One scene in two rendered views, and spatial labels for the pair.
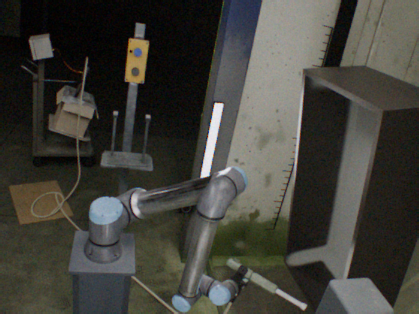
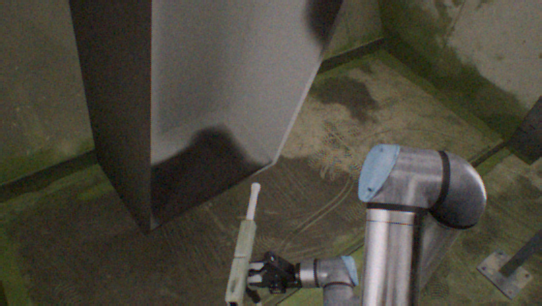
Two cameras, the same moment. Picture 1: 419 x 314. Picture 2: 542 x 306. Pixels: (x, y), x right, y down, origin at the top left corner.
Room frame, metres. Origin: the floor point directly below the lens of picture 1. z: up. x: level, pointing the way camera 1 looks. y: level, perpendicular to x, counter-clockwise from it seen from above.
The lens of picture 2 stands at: (1.84, 0.30, 1.80)
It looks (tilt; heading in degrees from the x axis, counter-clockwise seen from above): 47 degrees down; 243
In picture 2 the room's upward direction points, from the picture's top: 9 degrees clockwise
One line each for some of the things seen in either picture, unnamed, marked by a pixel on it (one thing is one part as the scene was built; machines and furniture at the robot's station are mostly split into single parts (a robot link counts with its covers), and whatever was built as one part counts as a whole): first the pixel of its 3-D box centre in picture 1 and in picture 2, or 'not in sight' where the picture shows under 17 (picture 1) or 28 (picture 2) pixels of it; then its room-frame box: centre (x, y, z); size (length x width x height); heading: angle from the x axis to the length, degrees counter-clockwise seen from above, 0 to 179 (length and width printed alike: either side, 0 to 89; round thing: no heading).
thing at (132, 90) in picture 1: (126, 146); not in sight; (2.28, 0.57, 0.82); 0.06 x 0.06 x 1.64; 16
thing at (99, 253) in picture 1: (104, 243); not in sight; (1.40, 0.42, 0.69); 0.19 x 0.19 x 0.10
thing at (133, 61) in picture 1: (136, 60); not in sight; (2.22, 0.55, 1.42); 0.12 x 0.06 x 0.26; 106
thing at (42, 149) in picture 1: (60, 101); not in sight; (3.43, 1.60, 0.64); 0.73 x 0.50 x 1.27; 116
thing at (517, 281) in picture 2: not in sight; (504, 272); (0.26, -0.17, 0.01); 0.20 x 0.20 x 0.01; 16
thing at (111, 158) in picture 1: (129, 137); not in sight; (2.13, 0.52, 0.95); 0.26 x 0.15 x 0.32; 106
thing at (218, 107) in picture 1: (209, 149); not in sight; (2.18, 0.01, 0.96); 0.06 x 0.02 x 0.63; 106
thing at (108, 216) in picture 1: (106, 219); not in sight; (1.41, 0.42, 0.83); 0.17 x 0.15 x 0.18; 155
